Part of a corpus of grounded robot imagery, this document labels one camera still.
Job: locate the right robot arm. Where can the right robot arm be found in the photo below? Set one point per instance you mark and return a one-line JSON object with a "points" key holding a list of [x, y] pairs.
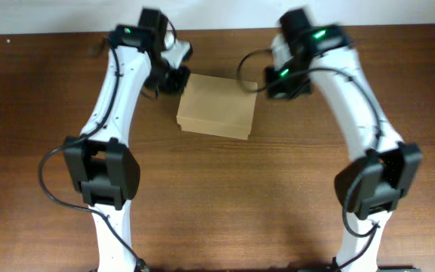
{"points": [[382, 166]]}

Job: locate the cardboard box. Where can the cardboard box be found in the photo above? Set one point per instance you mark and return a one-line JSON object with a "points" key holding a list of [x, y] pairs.
{"points": [[216, 106]]}

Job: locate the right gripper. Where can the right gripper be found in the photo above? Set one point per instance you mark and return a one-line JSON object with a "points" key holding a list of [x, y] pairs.
{"points": [[288, 88]]}

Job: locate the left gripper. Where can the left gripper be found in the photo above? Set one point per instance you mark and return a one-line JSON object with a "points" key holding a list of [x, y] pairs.
{"points": [[173, 83]]}

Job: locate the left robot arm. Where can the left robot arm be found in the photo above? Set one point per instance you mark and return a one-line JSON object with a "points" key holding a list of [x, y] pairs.
{"points": [[101, 165]]}

